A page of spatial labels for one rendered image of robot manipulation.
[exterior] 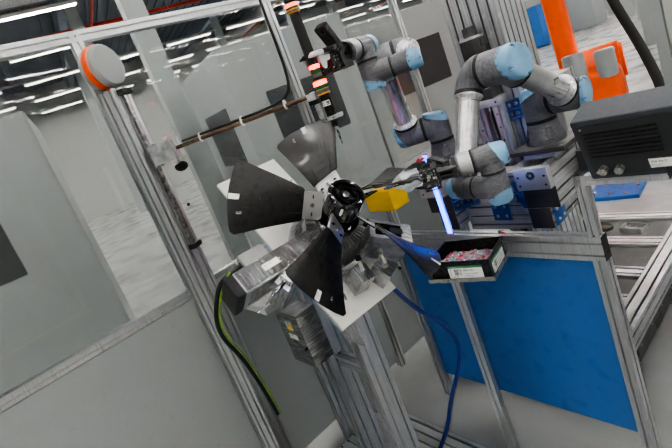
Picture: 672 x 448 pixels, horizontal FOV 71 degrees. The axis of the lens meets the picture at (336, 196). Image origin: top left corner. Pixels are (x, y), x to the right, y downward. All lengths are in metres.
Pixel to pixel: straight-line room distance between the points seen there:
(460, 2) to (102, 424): 2.20
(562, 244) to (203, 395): 1.48
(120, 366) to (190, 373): 0.27
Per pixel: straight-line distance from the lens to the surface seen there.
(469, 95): 1.66
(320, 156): 1.58
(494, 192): 1.52
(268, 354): 2.23
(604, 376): 1.92
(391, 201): 1.94
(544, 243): 1.66
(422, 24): 6.02
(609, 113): 1.38
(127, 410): 2.05
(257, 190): 1.43
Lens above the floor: 1.53
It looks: 12 degrees down
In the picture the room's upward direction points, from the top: 21 degrees counter-clockwise
